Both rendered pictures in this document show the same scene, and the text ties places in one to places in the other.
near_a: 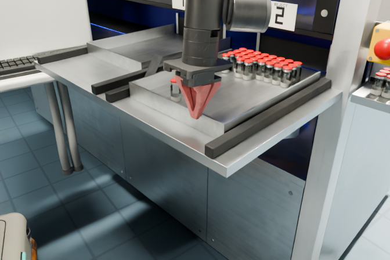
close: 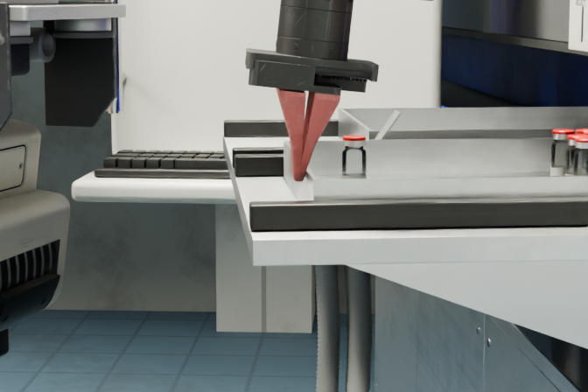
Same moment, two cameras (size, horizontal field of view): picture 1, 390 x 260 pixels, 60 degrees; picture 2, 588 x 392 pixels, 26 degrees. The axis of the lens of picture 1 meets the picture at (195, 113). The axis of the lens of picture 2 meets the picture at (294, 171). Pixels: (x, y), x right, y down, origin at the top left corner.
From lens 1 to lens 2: 71 cm
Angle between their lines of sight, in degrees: 43
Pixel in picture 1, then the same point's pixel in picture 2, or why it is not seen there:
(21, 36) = (271, 113)
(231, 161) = (275, 237)
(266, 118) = (439, 203)
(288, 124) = (498, 234)
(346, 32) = not seen: outside the picture
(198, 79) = (269, 73)
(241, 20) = not seen: outside the picture
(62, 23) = (368, 94)
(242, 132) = (349, 206)
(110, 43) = (400, 123)
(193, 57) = (281, 37)
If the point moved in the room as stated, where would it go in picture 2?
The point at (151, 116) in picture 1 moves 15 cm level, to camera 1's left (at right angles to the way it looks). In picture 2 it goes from (266, 194) to (148, 178)
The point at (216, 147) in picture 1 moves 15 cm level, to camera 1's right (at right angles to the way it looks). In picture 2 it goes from (261, 206) to (430, 229)
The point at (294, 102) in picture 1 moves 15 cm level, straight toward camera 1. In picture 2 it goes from (566, 204) to (406, 222)
